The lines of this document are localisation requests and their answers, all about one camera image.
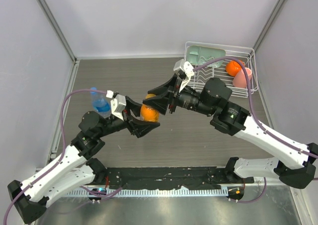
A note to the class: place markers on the white slotted cable duct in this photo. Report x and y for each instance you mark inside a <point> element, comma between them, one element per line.
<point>182,192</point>

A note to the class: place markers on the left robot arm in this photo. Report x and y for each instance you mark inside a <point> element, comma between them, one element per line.
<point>75,166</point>

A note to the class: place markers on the white wire dish rack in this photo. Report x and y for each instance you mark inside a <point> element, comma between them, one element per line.
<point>245,54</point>

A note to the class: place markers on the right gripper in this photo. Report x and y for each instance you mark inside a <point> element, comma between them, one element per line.
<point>161,103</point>

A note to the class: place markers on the mint green divided tray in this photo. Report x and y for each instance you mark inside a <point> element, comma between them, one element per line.
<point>197,55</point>

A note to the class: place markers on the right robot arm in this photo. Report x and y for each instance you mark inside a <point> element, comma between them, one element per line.
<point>292,162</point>

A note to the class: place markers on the orange bowl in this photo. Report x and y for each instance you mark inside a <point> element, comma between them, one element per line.
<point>232,68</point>

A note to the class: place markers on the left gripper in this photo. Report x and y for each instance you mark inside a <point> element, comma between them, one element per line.
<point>139,127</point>

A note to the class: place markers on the orange bottle cap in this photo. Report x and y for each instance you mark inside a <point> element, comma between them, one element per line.
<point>150,96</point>

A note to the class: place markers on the blue bottle cap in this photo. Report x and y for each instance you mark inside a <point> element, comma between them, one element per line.
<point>93,89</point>

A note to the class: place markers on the clear blue water bottle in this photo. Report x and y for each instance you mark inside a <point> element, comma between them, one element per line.
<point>100,104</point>

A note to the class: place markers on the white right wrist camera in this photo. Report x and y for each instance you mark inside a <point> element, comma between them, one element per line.
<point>185,72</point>

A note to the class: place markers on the orange juice bottle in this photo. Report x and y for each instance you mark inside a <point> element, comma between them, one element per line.
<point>148,114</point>

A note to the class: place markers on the pink cup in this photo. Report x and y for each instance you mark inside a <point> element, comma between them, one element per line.
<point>240,80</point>

